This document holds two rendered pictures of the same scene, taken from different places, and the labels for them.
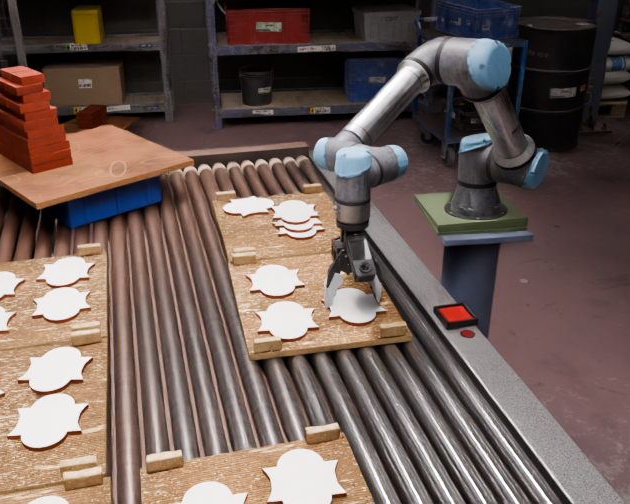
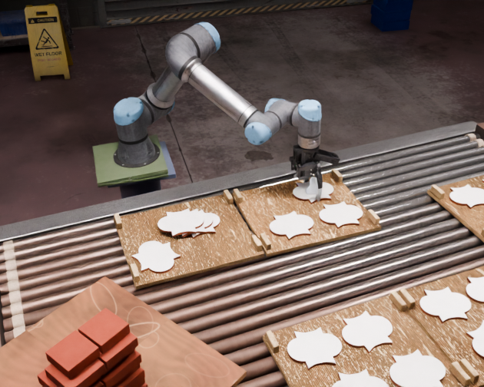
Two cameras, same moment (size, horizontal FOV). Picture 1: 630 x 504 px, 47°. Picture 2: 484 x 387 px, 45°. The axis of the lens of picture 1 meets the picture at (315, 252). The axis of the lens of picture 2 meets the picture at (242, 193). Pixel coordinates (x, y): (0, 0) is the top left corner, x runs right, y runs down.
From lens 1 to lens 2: 251 cm
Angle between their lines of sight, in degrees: 81
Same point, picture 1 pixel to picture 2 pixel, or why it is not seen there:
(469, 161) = (141, 122)
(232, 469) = (474, 218)
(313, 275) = (275, 210)
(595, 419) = not seen: hidden behind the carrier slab
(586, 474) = (408, 137)
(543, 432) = (387, 144)
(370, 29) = not seen: outside the picture
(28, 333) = (411, 339)
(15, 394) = (477, 318)
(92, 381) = (443, 285)
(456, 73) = (208, 51)
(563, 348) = not seen: hidden behind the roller
